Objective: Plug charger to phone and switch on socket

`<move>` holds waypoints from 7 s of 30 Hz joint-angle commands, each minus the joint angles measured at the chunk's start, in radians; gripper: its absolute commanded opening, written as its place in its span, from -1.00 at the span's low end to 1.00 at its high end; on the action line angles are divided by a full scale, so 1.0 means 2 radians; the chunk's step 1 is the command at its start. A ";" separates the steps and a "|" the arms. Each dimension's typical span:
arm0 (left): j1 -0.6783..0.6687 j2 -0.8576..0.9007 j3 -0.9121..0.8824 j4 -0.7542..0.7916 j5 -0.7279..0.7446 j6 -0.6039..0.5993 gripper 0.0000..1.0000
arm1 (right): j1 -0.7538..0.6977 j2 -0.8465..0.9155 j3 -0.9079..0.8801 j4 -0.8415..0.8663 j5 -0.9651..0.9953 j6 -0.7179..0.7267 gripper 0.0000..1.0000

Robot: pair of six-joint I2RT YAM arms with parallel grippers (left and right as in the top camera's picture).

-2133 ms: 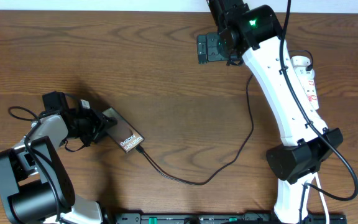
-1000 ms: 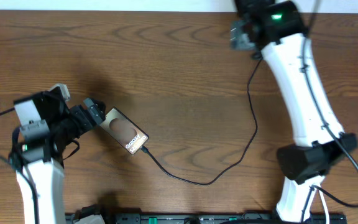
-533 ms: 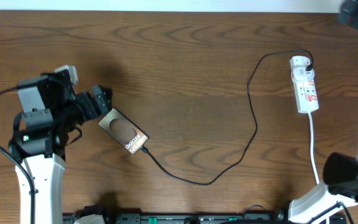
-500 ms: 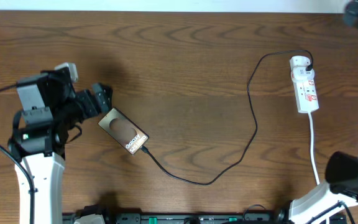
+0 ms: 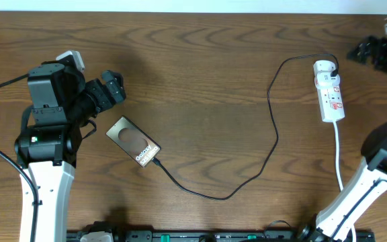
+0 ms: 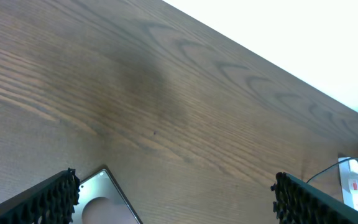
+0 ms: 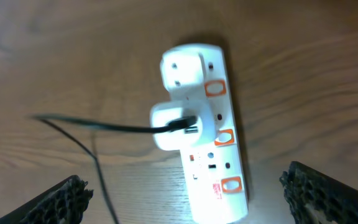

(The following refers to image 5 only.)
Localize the black USB charging cable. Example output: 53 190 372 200
150 52 340 202

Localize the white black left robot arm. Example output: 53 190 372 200
15 62 126 241

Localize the white power strip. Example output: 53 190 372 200
314 73 345 123

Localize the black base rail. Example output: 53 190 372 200
66 228 298 242

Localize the white USB charger adapter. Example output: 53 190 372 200
313 60 340 89

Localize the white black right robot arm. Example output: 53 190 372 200
297 24 387 241

